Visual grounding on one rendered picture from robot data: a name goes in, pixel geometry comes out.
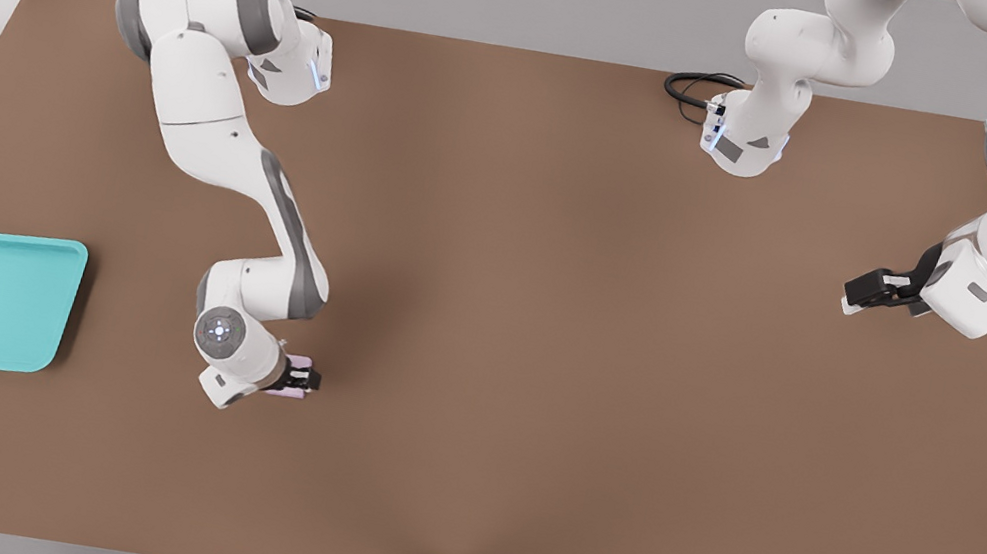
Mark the pale lilac phone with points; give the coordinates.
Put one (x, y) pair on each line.
(291, 393)

